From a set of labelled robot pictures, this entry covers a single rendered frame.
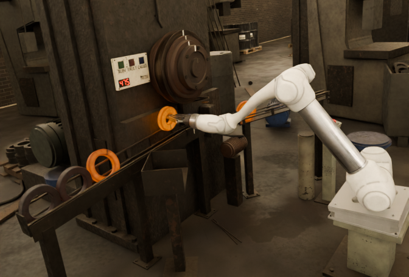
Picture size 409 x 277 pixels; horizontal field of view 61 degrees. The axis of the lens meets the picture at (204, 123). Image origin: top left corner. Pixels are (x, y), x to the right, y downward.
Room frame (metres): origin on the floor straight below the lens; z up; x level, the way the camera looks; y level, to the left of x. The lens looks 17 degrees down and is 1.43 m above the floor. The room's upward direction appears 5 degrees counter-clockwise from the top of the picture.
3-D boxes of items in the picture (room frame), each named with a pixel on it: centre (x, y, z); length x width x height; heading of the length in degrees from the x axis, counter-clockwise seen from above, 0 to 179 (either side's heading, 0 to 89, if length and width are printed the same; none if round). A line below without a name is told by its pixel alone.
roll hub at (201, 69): (2.23, 0.03, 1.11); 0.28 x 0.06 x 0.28; 142
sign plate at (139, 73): (2.09, 0.40, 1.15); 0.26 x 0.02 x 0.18; 142
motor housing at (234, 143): (2.47, -0.21, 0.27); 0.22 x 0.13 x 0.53; 142
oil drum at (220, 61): (5.22, -0.21, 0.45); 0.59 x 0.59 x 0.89
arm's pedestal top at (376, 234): (1.61, -0.85, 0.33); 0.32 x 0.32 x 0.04; 50
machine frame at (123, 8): (2.56, 0.44, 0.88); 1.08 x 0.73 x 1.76; 142
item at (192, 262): (1.72, 0.23, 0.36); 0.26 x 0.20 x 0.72; 177
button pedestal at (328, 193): (2.37, -0.89, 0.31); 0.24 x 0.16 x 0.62; 142
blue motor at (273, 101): (4.32, -0.96, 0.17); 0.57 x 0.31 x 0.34; 162
